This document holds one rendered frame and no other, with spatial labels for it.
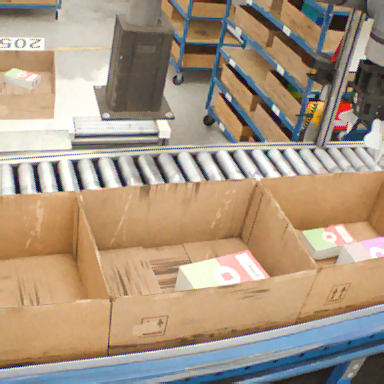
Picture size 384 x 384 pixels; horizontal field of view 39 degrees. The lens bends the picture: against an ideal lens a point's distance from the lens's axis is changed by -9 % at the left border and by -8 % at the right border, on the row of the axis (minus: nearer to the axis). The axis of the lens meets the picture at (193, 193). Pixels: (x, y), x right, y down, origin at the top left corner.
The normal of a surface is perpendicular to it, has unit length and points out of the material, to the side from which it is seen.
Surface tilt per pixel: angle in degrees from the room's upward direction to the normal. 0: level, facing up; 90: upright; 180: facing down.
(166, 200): 89
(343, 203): 89
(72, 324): 91
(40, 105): 91
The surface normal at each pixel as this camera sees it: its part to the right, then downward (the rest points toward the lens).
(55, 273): 0.18, -0.80
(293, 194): 0.34, 0.60
